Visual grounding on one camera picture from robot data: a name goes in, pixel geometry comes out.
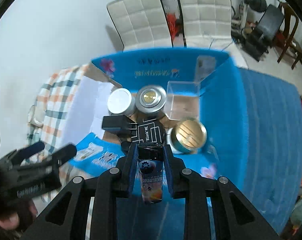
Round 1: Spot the silver tin white lid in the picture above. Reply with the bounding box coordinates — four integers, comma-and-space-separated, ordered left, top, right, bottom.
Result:
107, 88, 136, 117

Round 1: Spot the person's left hand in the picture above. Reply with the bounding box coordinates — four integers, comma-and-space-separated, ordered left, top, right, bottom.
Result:
0, 199, 38, 239

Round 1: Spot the black weight bench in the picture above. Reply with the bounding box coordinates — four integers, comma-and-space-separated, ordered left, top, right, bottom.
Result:
242, 4, 284, 62

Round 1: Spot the black rectangular box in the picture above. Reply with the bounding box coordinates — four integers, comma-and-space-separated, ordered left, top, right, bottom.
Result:
101, 115, 137, 134

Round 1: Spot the blue striped tablecloth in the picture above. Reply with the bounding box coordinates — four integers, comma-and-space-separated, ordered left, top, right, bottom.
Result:
116, 67, 302, 240

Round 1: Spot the clear acrylic box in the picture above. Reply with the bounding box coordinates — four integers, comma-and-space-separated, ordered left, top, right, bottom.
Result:
164, 81, 200, 121

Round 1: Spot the white earbuds case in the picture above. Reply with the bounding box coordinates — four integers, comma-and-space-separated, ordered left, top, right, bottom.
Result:
166, 128, 182, 154

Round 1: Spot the plaid checkered cloth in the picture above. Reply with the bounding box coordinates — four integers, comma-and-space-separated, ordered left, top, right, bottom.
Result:
26, 64, 97, 205

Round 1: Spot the gold round tin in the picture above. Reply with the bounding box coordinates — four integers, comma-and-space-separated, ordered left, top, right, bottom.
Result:
170, 118, 207, 153

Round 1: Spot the blue cardboard milk box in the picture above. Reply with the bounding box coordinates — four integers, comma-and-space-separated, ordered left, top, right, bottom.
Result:
64, 48, 248, 189

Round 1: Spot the small black round object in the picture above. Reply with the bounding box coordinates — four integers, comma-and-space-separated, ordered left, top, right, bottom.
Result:
121, 141, 131, 155

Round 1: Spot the right white padded chair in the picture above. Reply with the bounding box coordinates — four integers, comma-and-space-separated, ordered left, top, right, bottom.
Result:
179, 2, 232, 50

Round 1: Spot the silver tin gold emblem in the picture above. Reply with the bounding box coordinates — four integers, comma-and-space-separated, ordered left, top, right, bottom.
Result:
135, 85, 167, 119

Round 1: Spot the left white padded chair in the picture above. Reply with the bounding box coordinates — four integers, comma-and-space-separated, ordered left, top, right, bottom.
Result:
107, 0, 173, 50

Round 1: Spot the blue blueberry lighter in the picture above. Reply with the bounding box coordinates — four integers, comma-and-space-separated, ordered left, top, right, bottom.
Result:
137, 142, 163, 204

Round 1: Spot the brown wooden chair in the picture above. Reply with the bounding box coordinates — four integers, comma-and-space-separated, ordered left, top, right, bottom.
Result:
277, 2, 302, 70

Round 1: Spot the black round compact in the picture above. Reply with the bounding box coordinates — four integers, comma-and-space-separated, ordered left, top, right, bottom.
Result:
131, 119, 166, 145

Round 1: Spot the white padded chair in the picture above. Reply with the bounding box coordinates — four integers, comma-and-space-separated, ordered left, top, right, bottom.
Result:
179, 2, 232, 50
107, 0, 173, 50

